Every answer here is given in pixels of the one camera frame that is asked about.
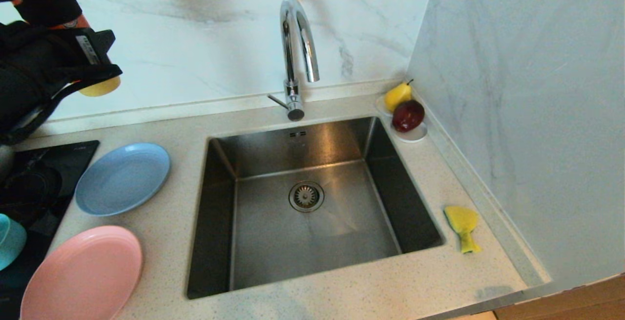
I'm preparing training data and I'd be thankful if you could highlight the blue plastic plate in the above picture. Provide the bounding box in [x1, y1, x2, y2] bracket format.
[75, 143, 171, 216]

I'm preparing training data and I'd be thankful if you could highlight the yellow pear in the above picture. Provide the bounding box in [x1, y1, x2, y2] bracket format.
[384, 79, 414, 113]

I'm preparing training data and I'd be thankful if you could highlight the black induction cooktop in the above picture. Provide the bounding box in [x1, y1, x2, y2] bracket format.
[0, 140, 100, 320]

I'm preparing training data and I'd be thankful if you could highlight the chrome faucet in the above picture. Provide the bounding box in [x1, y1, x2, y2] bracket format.
[267, 0, 320, 122]

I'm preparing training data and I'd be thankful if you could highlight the wooden cabinet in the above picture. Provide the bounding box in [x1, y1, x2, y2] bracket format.
[493, 272, 625, 320]

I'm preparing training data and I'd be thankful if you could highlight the stainless steel sink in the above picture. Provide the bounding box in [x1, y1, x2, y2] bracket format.
[187, 116, 446, 300]

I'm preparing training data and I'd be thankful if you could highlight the teal ceramic bowl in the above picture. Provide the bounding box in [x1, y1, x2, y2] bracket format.
[0, 213, 27, 272]

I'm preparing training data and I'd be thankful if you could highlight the dark red apple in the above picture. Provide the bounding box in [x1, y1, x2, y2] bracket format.
[392, 100, 425, 133]

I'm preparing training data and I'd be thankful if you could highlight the metal sink drain strainer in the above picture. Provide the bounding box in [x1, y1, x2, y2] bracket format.
[289, 181, 325, 213]

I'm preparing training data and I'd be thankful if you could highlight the pink plastic plate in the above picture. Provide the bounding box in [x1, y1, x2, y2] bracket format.
[20, 226, 143, 320]

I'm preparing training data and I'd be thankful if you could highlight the yellow fish-shaped sponge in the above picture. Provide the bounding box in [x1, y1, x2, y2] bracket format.
[443, 206, 481, 255]

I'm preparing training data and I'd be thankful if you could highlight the small white dish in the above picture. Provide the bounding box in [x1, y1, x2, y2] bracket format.
[375, 94, 428, 143]

